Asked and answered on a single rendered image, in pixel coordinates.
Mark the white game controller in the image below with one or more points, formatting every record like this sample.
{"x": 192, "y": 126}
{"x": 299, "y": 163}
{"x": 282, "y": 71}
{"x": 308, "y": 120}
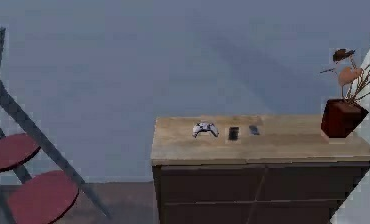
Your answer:
{"x": 205, "y": 128}

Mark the dark chest with wooden top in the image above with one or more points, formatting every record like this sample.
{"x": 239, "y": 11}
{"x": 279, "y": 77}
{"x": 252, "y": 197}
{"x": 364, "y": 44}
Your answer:
{"x": 259, "y": 186}

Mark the house plant in red pot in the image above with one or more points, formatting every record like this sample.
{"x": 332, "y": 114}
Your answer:
{"x": 341, "y": 118}

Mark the grey stand with red discs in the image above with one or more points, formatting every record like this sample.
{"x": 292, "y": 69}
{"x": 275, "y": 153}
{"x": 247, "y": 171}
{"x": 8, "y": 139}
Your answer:
{"x": 39, "y": 196}

